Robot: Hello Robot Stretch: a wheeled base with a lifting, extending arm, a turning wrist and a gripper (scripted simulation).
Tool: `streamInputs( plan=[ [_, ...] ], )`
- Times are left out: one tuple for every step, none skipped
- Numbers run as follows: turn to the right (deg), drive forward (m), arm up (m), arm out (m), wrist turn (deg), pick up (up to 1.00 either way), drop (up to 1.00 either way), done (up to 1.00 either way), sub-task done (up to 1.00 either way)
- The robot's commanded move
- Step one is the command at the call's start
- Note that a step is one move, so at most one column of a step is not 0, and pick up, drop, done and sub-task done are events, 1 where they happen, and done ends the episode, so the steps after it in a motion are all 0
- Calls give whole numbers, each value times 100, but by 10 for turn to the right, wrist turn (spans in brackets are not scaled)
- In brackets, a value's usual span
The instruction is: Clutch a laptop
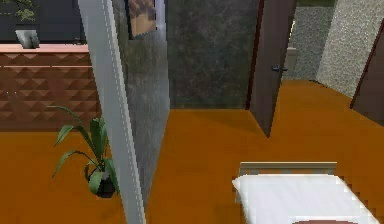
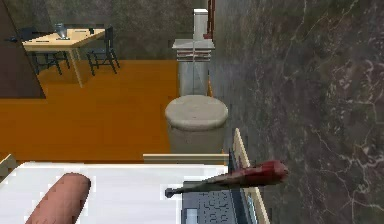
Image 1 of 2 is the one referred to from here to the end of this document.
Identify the green house plant black pot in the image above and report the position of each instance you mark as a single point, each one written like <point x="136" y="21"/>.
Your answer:
<point x="96" y="156"/>

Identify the brown patterned chest of drawers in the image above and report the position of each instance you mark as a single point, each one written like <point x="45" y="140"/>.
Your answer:
<point x="43" y="90"/>

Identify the dark window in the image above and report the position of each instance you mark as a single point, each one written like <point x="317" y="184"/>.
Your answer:
<point x="53" y="20"/>

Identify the grey potted plant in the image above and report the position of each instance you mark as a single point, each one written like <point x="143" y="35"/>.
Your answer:
<point x="27" y="37"/>

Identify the dark brown room door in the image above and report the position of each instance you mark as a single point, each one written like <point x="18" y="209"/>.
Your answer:
<point x="371" y="83"/>

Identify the framed brown wall picture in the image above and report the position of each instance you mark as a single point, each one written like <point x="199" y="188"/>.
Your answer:
<point x="141" y="16"/>

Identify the white bed with beige frame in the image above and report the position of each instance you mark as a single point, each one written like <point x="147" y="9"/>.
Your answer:
<point x="300" y="196"/>

